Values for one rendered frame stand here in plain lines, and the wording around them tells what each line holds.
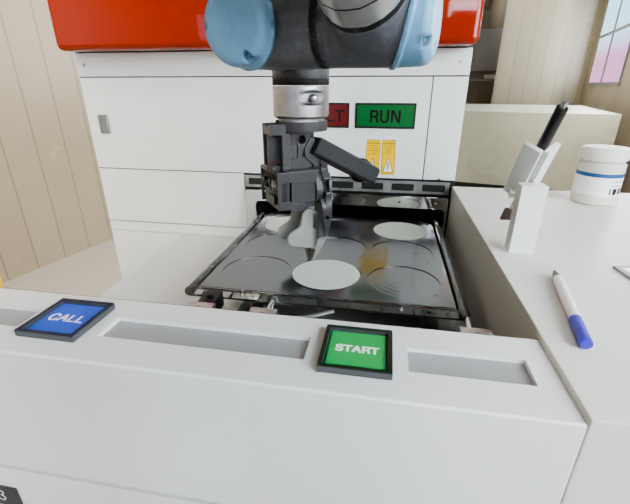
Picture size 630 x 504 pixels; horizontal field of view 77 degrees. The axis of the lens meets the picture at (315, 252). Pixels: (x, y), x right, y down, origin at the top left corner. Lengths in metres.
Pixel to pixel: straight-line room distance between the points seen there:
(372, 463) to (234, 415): 0.11
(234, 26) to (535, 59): 6.99
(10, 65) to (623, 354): 3.14
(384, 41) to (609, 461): 0.35
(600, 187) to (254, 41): 0.62
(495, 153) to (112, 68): 4.36
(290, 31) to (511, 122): 4.56
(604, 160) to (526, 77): 6.52
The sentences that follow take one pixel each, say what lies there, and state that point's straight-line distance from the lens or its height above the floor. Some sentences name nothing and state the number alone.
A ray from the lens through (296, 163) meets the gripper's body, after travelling 0.56.
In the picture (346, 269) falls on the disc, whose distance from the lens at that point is 0.60.
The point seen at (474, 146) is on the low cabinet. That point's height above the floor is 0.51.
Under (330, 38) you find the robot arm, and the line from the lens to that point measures 0.41.
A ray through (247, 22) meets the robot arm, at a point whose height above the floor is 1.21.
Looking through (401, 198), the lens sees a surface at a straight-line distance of 0.86.
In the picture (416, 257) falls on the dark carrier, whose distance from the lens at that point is 0.66.
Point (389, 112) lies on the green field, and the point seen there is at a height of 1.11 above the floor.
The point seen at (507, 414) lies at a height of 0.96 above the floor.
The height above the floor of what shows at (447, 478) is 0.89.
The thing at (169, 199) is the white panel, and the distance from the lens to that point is 1.01.
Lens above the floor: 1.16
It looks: 23 degrees down
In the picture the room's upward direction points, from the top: straight up
